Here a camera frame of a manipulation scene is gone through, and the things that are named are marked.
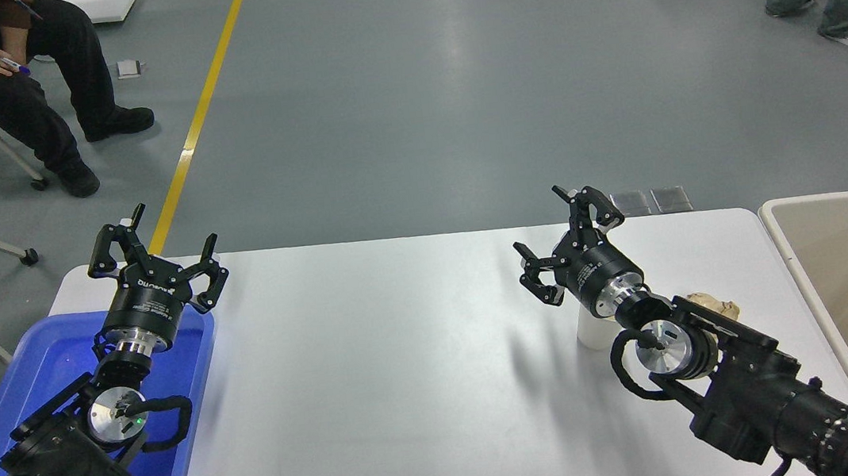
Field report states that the white flat board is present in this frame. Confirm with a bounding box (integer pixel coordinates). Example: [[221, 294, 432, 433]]
[[48, 0, 144, 30]]

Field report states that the seated person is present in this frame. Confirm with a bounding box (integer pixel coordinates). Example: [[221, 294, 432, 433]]
[[0, 0, 163, 208]]

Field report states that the blue plastic tray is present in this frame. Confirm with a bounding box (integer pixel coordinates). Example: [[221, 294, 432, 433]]
[[0, 297, 234, 476]]

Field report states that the blue white pen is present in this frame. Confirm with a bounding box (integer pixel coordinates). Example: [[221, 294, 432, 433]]
[[0, 53, 32, 80]]

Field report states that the white paper cup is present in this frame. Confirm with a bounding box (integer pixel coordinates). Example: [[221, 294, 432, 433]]
[[572, 295, 618, 354]]

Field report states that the crumpled tan paper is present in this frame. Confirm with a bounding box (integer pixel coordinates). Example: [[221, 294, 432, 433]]
[[686, 287, 743, 328]]

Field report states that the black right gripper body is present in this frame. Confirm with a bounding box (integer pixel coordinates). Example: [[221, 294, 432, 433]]
[[551, 225, 648, 319]]

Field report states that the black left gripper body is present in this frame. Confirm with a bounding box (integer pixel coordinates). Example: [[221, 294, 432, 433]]
[[92, 255, 199, 357]]

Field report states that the metal floor plate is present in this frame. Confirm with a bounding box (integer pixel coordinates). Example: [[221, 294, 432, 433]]
[[611, 189, 653, 220], [651, 185, 694, 215]]

